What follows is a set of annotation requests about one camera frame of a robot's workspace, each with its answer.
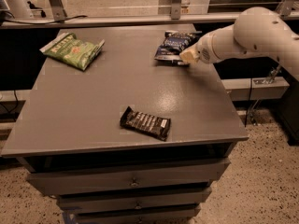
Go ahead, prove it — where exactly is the dark brown candy bar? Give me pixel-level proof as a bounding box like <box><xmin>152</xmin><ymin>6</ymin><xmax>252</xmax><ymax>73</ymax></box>
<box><xmin>120</xmin><ymin>106</ymin><xmax>171</xmax><ymax>141</ymax></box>

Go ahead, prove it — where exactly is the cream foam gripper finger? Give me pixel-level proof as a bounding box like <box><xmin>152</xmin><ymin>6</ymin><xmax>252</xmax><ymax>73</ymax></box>
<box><xmin>179</xmin><ymin>44</ymin><xmax>200</xmax><ymax>63</ymax></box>

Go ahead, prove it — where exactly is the grey drawer cabinet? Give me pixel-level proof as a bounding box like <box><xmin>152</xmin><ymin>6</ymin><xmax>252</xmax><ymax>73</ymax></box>
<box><xmin>3</xmin><ymin>26</ymin><xmax>247</xmax><ymax>224</ymax></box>

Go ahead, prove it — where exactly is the middle grey drawer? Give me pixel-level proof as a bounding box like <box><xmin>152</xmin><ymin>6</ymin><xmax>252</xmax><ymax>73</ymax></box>
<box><xmin>58</xmin><ymin>186</ymin><xmax>211</xmax><ymax>214</ymax></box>

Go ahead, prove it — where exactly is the green jalapeno chip bag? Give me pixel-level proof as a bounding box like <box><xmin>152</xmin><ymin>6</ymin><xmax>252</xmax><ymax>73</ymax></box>
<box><xmin>40</xmin><ymin>33</ymin><xmax>105</xmax><ymax>71</ymax></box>

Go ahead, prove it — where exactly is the white pipe column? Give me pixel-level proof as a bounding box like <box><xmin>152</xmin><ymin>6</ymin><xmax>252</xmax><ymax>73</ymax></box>
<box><xmin>6</xmin><ymin>0</ymin><xmax>34</xmax><ymax>19</ymax></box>

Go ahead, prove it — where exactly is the grey metal rail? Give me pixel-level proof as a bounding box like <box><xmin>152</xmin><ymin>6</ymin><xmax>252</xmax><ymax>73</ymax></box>
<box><xmin>0</xmin><ymin>12</ymin><xmax>239</xmax><ymax>29</ymax></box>

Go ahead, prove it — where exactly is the top grey drawer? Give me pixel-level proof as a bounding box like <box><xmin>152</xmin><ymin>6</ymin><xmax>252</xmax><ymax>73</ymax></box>
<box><xmin>27</xmin><ymin>158</ymin><xmax>230</xmax><ymax>195</ymax></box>

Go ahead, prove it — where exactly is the grey drawer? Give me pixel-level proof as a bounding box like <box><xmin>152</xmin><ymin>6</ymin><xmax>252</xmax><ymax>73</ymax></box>
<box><xmin>58</xmin><ymin>186</ymin><xmax>211</xmax><ymax>214</ymax></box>
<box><xmin>76</xmin><ymin>204</ymin><xmax>200</xmax><ymax>224</ymax></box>
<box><xmin>27</xmin><ymin>158</ymin><xmax>230</xmax><ymax>195</ymax></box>

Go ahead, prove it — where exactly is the blue chip bag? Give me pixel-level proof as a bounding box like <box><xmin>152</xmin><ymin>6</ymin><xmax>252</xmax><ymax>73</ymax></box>
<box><xmin>154</xmin><ymin>30</ymin><xmax>202</xmax><ymax>65</ymax></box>

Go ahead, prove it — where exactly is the lower grey ledge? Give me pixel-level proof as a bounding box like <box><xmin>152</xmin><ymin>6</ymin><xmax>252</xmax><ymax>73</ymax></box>
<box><xmin>222</xmin><ymin>77</ymin><xmax>289</xmax><ymax>101</ymax></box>

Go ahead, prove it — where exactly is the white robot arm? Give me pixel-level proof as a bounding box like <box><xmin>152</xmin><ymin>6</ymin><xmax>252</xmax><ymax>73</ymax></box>
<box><xmin>179</xmin><ymin>7</ymin><xmax>299</xmax><ymax>80</ymax></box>

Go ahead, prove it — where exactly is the bottom grey drawer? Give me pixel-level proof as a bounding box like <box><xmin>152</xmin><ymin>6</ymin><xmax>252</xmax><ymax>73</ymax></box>
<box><xmin>76</xmin><ymin>204</ymin><xmax>200</xmax><ymax>224</ymax></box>

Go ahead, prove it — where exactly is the black cable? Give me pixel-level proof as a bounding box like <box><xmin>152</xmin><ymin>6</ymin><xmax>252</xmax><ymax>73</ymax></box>
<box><xmin>3</xmin><ymin>14</ymin><xmax>88</xmax><ymax>26</ymax></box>

